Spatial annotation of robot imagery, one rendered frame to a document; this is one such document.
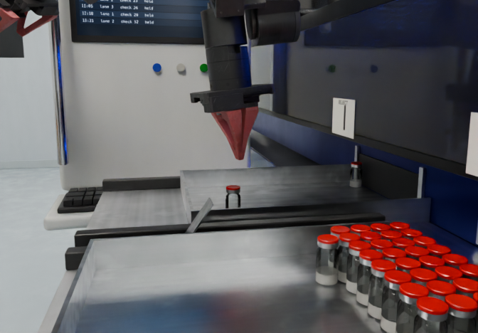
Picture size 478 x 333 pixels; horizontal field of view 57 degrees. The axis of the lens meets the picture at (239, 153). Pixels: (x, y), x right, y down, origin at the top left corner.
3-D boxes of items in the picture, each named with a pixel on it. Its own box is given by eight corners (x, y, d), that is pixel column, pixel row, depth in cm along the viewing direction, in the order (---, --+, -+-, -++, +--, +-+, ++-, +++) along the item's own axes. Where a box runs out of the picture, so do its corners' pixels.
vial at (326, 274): (332, 275, 45) (334, 233, 44) (341, 285, 43) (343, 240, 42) (312, 277, 45) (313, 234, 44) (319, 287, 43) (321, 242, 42)
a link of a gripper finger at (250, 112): (265, 159, 60) (257, 90, 58) (216, 169, 57) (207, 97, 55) (245, 153, 66) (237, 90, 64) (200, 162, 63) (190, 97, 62)
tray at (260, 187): (351, 181, 88) (351, 164, 88) (429, 221, 63) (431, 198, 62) (180, 188, 82) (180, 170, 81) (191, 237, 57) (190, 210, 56)
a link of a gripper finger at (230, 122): (281, 156, 61) (274, 88, 59) (233, 166, 58) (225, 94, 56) (259, 150, 67) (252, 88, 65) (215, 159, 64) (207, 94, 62)
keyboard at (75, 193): (230, 187, 114) (230, 178, 114) (243, 201, 101) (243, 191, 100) (66, 196, 105) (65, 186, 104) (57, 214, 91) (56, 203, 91)
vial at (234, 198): (239, 214, 66) (239, 186, 65) (242, 218, 64) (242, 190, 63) (225, 215, 65) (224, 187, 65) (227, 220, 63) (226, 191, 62)
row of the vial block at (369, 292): (344, 265, 48) (346, 224, 47) (451, 371, 30) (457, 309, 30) (325, 266, 47) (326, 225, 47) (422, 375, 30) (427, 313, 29)
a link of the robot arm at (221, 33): (197, 6, 60) (201, -1, 55) (246, 2, 61) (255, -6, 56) (203, 57, 62) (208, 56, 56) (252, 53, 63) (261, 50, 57)
